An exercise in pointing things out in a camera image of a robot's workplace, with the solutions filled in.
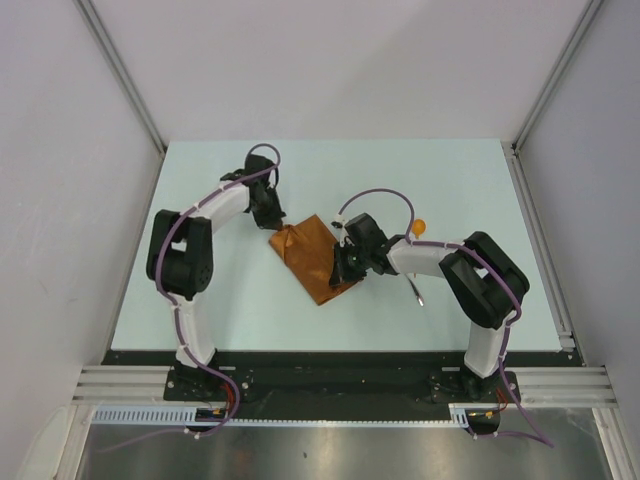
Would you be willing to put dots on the right aluminium side rail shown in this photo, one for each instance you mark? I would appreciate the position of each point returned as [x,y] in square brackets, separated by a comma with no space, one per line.
[549,277]

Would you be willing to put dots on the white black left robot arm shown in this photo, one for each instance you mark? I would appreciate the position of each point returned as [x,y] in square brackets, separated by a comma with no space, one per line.
[180,262]

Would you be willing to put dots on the aluminium corner post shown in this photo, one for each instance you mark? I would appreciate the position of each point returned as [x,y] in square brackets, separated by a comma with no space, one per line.
[559,69]
[116,64]

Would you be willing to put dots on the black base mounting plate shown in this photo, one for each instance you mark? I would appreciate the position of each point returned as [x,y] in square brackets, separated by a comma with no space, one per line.
[355,383]

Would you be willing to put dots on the aluminium front frame rail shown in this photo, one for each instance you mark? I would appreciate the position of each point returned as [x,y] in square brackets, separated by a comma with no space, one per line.
[552,387]

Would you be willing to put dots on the left aluminium corner post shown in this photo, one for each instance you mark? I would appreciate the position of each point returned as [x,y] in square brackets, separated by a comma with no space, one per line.
[116,64]

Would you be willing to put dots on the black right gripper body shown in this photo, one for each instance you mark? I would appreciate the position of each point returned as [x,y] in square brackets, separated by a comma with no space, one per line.
[352,262]

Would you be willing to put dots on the orange plastic spoon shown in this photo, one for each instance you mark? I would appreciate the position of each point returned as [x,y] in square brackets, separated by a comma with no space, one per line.
[418,228]

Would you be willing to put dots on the silver metal fork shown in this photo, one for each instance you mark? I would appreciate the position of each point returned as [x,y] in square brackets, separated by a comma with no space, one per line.
[417,293]

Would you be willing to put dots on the white slotted cable duct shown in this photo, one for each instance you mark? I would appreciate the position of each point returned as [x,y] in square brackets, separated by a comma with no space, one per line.
[206,417]

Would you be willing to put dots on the right aluminium corner post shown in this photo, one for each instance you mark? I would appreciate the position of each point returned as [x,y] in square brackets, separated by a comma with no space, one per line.
[559,69]

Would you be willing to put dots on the orange-brown cloth napkin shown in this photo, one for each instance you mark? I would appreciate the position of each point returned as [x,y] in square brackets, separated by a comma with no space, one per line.
[306,249]

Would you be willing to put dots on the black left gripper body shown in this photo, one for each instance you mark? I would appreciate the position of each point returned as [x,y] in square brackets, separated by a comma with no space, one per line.
[268,214]

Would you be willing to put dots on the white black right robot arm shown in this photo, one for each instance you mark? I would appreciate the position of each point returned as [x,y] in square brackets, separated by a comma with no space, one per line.
[488,286]

